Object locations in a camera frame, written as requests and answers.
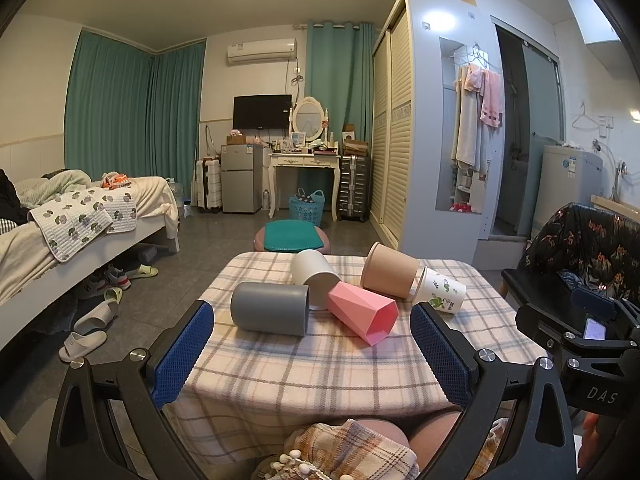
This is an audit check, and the pink hanging towel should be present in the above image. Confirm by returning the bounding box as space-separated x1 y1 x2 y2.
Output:
463 64 504 128

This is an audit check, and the silver mini fridge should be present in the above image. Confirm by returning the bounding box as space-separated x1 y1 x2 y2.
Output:
220 143 264 214

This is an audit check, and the black television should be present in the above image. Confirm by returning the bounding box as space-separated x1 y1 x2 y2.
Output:
232 94 292 131

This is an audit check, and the white slipper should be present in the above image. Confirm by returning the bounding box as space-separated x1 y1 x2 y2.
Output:
58 330 107 363
73 300 119 335

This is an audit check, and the grey plastic cup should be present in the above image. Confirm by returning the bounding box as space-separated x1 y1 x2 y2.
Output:
230 282 309 337

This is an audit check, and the bed with beige bedding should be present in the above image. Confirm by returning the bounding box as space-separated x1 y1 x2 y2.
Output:
1 170 179 346

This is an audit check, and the blue laundry basket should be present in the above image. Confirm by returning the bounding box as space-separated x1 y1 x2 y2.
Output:
288 188 326 226

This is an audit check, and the white suitcase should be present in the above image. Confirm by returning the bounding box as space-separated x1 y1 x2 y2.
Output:
194 158 222 212

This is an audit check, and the oval vanity mirror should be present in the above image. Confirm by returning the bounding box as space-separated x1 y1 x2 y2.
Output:
290 96 329 142

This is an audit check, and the green window curtain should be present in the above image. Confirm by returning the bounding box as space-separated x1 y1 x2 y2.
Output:
296 20 377 212

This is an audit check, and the green corner curtain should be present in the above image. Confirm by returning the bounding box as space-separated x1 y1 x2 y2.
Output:
64 30 206 185

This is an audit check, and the brown paper cup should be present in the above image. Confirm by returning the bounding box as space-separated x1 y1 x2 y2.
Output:
360 242 420 299

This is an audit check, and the black floral chair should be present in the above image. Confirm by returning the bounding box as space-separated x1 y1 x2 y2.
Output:
499 203 639 306

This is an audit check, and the white plastic cup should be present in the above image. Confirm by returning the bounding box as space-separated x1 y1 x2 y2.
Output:
290 249 341 311

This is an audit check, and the cactus print quilt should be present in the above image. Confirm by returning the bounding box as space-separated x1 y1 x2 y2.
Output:
29 188 137 263

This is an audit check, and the pink faceted cup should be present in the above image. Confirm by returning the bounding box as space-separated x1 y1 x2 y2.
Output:
326 282 398 346

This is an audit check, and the white wardrobe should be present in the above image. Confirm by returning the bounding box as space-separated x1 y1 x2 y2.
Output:
370 0 499 262

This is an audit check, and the white washing machine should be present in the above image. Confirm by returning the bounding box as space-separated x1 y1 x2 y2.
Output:
532 145 603 237

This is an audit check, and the water jug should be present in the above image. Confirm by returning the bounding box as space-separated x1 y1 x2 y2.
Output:
166 178 184 208

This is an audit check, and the smartphone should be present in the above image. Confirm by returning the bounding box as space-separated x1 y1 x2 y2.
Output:
584 316 606 341

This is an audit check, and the white cactus print cup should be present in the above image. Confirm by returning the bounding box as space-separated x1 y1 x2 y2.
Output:
411 268 466 315

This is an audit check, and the white dressing table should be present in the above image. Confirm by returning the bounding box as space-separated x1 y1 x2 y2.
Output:
267 152 342 222

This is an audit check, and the pink stool with green cushion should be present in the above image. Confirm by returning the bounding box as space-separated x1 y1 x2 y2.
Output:
253 219 331 254

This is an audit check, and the person's right hand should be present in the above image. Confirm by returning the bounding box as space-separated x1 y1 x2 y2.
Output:
577 412 615 474

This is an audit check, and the white hanging garment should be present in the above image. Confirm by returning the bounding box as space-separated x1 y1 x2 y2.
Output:
451 64 489 179

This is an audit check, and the black silver suitcase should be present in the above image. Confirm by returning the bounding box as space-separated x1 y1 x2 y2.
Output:
336 155 371 222

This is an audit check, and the white air conditioner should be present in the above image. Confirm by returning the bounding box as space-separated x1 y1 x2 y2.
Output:
227 38 297 65

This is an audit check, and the plaid tablecloth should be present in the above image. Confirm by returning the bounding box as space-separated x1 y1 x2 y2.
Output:
164 250 549 467

